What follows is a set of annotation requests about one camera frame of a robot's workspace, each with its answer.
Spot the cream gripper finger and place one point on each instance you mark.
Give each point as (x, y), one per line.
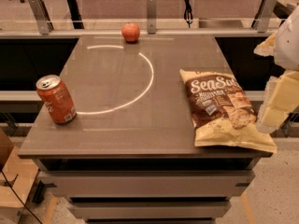
(266, 48)
(281, 97)

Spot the brown sea salt chip bag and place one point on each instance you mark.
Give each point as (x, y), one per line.
(222, 114)

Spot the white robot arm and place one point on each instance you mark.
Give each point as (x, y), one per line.
(287, 43)

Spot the red apple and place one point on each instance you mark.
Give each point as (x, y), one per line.
(130, 32)

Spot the lower grey drawer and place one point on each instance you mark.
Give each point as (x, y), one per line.
(148, 210)

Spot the grey drawer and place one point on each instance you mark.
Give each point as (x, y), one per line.
(148, 210)
(147, 184)

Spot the orange soda can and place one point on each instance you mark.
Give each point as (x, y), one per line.
(57, 99)

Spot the upper grey drawer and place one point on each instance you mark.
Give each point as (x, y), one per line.
(147, 184)

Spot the cardboard box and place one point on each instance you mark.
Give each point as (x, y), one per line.
(17, 177)

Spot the right metal railing bracket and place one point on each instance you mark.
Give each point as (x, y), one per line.
(261, 22)

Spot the metal railing bracket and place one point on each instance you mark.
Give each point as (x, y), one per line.
(41, 15)
(151, 16)
(261, 22)

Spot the middle metal railing bracket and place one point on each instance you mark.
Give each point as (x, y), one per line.
(151, 16)

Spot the left metal railing bracket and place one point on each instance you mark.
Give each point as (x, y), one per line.
(41, 15)

